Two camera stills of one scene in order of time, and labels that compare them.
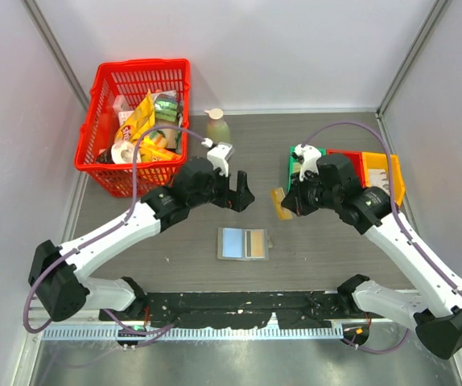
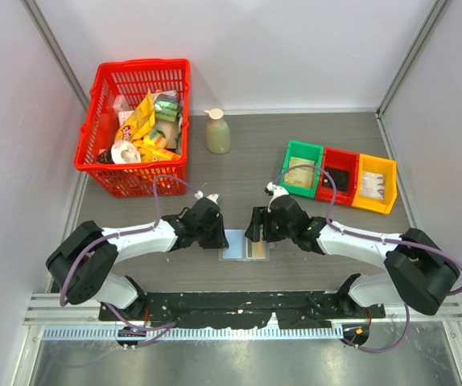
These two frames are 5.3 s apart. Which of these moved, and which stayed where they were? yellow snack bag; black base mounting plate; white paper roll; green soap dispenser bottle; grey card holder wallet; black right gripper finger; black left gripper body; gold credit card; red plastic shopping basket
Moved: black left gripper body; black right gripper finger; gold credit card
Stayed: green soap dispenser bottle; white paper roll; grey card holder wallet; red plastic shopping basket; yellow snack bag; black base mounting plate
